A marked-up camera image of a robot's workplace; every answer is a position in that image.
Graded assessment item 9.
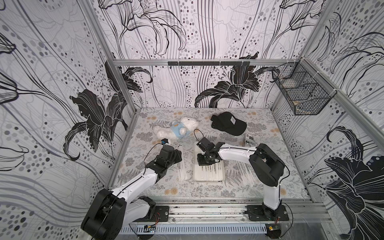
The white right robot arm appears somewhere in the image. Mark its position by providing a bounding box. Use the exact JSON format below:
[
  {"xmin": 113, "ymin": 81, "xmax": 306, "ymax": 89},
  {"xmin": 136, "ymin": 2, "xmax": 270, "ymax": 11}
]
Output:
[{"xmin": 197, "ymin": 138, "xmax": 286, "ymax": 211}]

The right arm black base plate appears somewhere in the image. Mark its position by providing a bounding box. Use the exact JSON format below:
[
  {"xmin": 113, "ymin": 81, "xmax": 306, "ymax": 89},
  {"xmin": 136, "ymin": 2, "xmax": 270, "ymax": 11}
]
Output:
[{"xmin": 245, "ymin": 205, "xmax": 290, "ymax": 222}]

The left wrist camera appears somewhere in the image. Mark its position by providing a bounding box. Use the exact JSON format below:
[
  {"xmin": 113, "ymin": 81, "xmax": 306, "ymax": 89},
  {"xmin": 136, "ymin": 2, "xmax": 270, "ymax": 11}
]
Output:
[{"xmin": 161, "ymin": 139, "xmax": 169, "ymax": 145}]

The black wire wall basket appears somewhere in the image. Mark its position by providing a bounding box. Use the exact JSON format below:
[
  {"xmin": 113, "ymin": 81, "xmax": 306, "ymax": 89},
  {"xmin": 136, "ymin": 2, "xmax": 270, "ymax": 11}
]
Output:
[{"xmin": 272, "ymin": 62, "xmax": 337, "ymax": 116}]

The black baseball cap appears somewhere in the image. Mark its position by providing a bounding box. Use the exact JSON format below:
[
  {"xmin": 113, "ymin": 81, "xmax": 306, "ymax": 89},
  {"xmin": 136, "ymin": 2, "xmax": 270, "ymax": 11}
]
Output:
[{"xmin": 211, "ymin": 112, "xmax": 247, "ymax": 136}]

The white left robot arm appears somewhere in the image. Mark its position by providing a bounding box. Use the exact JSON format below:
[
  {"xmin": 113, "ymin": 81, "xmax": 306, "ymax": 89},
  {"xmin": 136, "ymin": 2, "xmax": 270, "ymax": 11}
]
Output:
[{"xmin": 81, "ymin": 144, "xmax": 182, "ymax": 240}]

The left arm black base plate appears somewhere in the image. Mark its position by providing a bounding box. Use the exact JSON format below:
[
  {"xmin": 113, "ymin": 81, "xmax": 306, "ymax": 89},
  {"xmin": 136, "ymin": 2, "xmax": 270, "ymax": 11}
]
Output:
[{"xmin": 142, "ymin": 206, "xmax": 170, "ymax": 223}]

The white plush toy blue shirt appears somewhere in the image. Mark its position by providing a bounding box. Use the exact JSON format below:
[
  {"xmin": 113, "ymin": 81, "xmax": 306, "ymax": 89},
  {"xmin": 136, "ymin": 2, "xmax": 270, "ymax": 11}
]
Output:
[{"xmin": 154, "ymin": 117, "xmax": 199, "ymax": 140}]

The pile straw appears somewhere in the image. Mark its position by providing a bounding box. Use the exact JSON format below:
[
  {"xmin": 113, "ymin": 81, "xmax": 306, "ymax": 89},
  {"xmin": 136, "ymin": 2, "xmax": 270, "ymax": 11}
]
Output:
[
  {"xmin": 177, "ymin": 144, "xmax": 192, "ymax": 181},
  {"xmin": 236, "ymin": 162, "xmax": 261, "ymax": 186}
]

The white slotted cable duct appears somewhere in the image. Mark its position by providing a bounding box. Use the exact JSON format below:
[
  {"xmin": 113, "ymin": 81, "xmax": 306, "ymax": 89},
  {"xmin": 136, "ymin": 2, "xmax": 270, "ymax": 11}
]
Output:
[{"xmin": 120, "ymin": 224, "xmax": 267, "ymax": 235}]

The white rectangular storage tray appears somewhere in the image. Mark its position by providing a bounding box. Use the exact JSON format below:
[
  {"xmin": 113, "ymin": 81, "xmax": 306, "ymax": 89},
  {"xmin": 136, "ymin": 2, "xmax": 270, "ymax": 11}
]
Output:
[{"xmin": 193, "ymin": 145, "xmax": 225, "ymax": 183}]

